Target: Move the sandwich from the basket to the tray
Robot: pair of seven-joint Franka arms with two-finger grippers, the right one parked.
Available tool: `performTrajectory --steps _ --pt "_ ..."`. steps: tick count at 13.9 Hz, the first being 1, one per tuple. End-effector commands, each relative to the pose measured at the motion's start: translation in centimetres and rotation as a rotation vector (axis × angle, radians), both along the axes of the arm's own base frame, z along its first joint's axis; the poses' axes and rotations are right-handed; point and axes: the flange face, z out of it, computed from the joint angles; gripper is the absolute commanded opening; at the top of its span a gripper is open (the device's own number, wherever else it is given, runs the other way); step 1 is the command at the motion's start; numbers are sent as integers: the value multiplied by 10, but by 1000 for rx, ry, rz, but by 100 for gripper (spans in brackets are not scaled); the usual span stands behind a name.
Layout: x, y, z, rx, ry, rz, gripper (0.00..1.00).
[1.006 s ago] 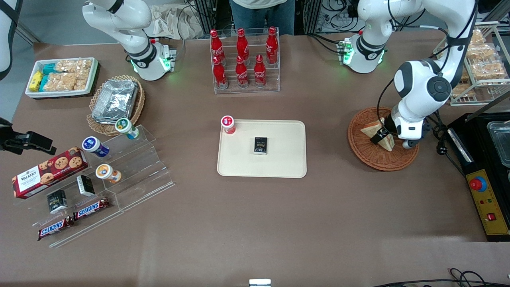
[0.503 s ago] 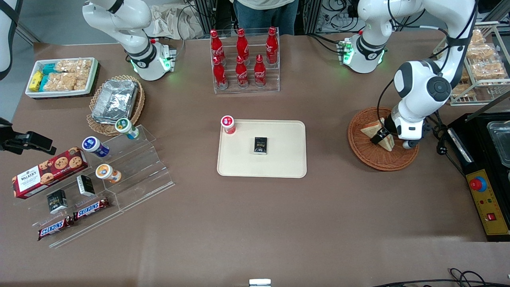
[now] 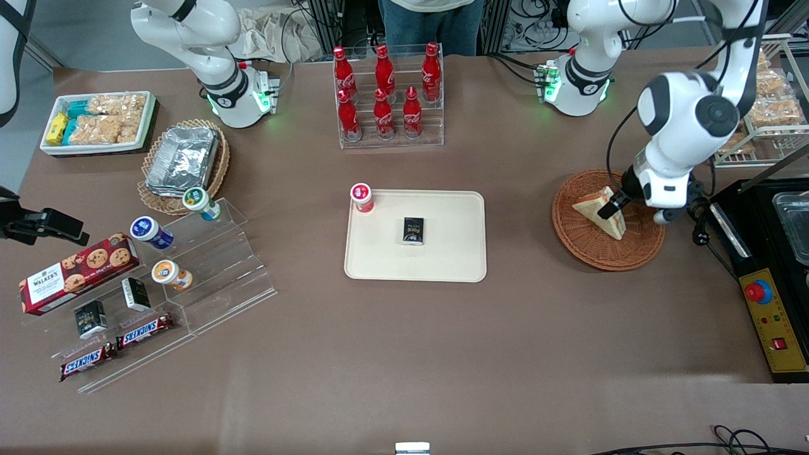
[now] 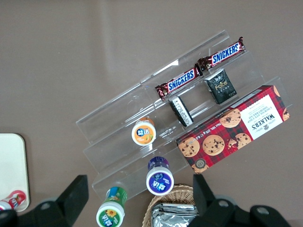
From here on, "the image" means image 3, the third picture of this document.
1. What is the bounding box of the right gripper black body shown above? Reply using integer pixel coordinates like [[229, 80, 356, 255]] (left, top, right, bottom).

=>
[[0, 186, 40, 246]]

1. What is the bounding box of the triangular sandwich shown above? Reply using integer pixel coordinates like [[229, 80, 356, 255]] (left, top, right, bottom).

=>
[[572, 186, 628, 241]]

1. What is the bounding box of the brown round wicker basket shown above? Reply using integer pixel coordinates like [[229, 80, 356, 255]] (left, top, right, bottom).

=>
[[551, 169, 666, 272]]

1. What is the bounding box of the light flat wicker basket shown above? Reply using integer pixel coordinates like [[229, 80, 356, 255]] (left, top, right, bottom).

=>
[[138, 119, 230, 215]]

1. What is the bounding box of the steel appliance tray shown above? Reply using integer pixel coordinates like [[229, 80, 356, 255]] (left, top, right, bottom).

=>
[[772, 191, 809, 266]]

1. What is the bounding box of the aluminium foil tray stack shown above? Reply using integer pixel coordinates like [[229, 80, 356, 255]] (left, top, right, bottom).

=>
[[145, 125, 220, 198]]

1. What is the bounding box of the cream plastic serving tray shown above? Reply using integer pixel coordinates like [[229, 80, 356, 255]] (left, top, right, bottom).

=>
[[344, 190, 487, 283]]

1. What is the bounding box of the red Walkers cookie box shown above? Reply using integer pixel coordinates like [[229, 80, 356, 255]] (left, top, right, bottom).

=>
[[19, 233, 141, 315]]

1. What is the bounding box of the purple label gum bottle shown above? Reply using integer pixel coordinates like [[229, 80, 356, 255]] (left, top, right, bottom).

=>
[[130, 216, 174, 250]]

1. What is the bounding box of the yellow snack packet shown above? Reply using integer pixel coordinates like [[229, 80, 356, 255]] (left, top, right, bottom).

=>
[[46, 112, 69, 146]]

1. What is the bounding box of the clear rice cracker pack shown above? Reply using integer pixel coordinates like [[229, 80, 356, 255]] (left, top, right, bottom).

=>
[[87, 94, 147, 118], [68, 114, 141, 145]]

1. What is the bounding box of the grey metal bar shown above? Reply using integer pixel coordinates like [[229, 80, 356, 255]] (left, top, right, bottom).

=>
[[736, 143, 809, 194]]

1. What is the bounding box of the orange label gum bottle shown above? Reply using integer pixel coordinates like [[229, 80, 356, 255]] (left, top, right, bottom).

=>
[[151, 260, 193, 291]]

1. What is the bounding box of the black appliance yellow panel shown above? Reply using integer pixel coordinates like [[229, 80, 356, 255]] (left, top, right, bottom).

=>
[[708, 179, 809, 384]]

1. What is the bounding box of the Snickers chocolate bar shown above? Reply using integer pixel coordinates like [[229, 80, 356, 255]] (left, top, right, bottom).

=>
[[116, 313, 174, 350], [60, 342, 119, 382]]

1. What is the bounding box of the green label gum bottle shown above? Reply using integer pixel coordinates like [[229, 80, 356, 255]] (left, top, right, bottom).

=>
[[183, 188, 222, 222]]

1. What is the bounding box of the white rectangular snack bin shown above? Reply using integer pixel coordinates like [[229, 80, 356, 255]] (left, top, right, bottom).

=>
[[40, 91, 157, 156]]

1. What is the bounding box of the red emergency stop button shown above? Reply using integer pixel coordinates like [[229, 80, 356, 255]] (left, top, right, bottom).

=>
[[744, 279, 774, 306]]

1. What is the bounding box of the clear acrylic stepped stand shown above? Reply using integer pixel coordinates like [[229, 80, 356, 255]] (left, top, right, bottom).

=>
[[22, 197, 277, 394]]

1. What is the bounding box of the clear acrylic bottle rack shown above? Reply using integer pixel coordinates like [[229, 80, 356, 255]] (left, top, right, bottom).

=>
[[333, 42, 444, 150]]

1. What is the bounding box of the red cola bottle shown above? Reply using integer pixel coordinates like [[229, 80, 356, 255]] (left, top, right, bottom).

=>
[[421, 42, 442, 103], [403, 86, 423, 140], [337, 89, 363, 142], [375, 44, 398, 103], [373, 88, 396, 140], [333, 45, 359, 105]]

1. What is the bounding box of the red label gum bottle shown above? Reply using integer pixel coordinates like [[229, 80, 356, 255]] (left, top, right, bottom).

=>
[[351, 183, 375, 214]]

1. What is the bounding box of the person in blue jeans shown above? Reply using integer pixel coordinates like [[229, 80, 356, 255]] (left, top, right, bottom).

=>
[[378, 0, 482, 57]]

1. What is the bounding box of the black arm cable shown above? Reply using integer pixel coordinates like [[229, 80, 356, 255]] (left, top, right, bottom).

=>
[[605, 103, 643, 188]]

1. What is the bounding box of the black power cable with plug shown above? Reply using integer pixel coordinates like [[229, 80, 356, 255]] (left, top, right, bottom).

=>
[[686, 166, 741, 280]]

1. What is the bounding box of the white wire rack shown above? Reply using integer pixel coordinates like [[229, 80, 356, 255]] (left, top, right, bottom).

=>
[[713, 35, 809, 168]]

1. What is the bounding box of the black cable bundle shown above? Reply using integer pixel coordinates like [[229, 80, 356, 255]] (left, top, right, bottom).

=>
[[499, 0, 571, 54]]

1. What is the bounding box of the black looped cable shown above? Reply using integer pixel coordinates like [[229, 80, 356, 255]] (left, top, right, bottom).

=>
[[591, 425, 809, 455]]

